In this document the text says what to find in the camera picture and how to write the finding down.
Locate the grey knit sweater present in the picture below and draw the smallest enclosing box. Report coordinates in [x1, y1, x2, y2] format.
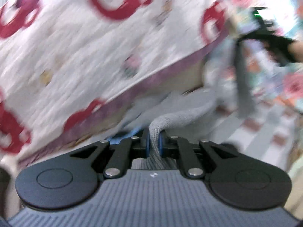
[126, 37, 255, 170]

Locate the person right hand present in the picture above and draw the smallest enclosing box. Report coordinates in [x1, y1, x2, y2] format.
[288, 40, 303, 63]

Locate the colourful floral quilt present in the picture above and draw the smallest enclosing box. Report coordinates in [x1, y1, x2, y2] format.
[203, 0, 303, 114]

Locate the checkered bed sheet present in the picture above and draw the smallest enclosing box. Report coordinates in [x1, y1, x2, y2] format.
[184, 87, 303, 171]

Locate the white red bear quilt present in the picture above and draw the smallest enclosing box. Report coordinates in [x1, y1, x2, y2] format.
[1, 0, 229, 164]

